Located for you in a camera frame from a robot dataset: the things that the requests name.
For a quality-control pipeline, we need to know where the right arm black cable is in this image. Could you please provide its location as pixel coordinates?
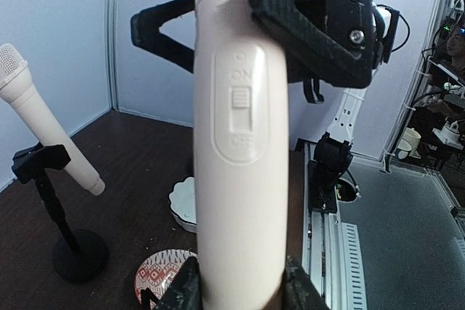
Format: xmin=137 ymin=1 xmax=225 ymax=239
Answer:
xmin=376 ymin=3 xmax=411 ymax=53

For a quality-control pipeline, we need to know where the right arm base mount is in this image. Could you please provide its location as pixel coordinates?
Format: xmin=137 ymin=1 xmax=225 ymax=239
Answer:
xmin=307 ymin=160 xmax=361 ymax=213

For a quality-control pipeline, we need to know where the black mic stand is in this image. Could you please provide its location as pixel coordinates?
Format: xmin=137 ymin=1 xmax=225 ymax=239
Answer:
xmin=12 ymin=143 xmax=109 ymax=283

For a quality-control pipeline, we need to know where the red patterned dish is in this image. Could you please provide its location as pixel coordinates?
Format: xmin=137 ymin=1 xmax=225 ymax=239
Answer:
xmin=134 ymin=249 xmax=197 ymax=304

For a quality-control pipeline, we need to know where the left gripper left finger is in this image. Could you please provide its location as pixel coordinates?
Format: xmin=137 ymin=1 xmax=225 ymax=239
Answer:
xmin=143 ymin=256 xmax=202 ymax=310

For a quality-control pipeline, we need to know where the white scalloped bowl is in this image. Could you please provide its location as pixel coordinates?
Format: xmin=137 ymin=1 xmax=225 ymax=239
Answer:
xmin=169 ymin=176 xmax=197 ymax=234

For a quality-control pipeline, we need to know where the left aluminium frame post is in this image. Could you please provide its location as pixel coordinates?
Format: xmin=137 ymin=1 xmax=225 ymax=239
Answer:
xmin=104 ymin=0 xmax=119 ymax=111

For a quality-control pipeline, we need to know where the front aluminium rail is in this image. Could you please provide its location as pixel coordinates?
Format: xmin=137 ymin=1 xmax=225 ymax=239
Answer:
xmin=302 ymin=157 xmax=464 ymax=309

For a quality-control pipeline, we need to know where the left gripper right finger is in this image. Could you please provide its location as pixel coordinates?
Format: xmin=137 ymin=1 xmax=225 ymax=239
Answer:
xmin=282 ymin=257 xmax=329 ymax=310

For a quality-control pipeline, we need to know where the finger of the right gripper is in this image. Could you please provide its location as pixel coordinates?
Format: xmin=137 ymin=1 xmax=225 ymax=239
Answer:
xmin=248 ymin=0 xmax=374 ymax=89
xmin=130 ymin=0 xmax=195 ymax=73

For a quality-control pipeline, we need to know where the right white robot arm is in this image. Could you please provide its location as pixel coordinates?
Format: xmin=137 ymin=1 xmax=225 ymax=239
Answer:
xmin=131 ymin=0 xmax=396 ymax=215

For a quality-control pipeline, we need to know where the cream microphone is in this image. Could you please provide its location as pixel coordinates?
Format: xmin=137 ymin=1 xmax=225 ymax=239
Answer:
xmin=1 ymin=44 xmax=105 ymax=196
xmin=194 ymin=0 xmax=288 ymax=309

